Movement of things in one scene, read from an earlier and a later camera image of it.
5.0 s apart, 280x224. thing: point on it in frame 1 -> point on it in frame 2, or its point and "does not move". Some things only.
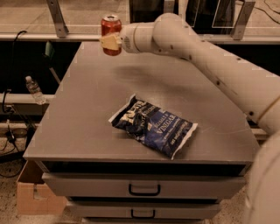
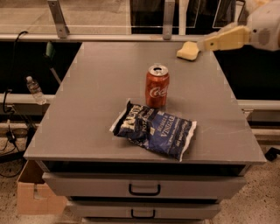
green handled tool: x=49 y=51 does not move
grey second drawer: x=143 y=209 does not move
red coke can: x=110 y=25 -> x=157 y=86
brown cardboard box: x=33 y=196 does not move
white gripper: x=127 y=38 -> x=263 y=31
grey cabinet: x=108 y=178 does not move
